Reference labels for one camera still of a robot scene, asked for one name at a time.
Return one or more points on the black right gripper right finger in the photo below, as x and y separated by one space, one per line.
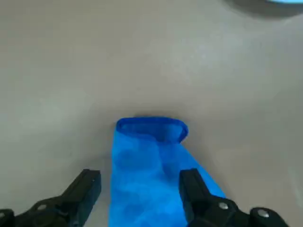
213 210

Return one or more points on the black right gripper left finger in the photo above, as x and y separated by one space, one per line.
59 208

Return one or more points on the blue cloth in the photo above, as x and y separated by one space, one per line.
142 177

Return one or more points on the light blue plastic plate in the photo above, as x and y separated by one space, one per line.
291 1

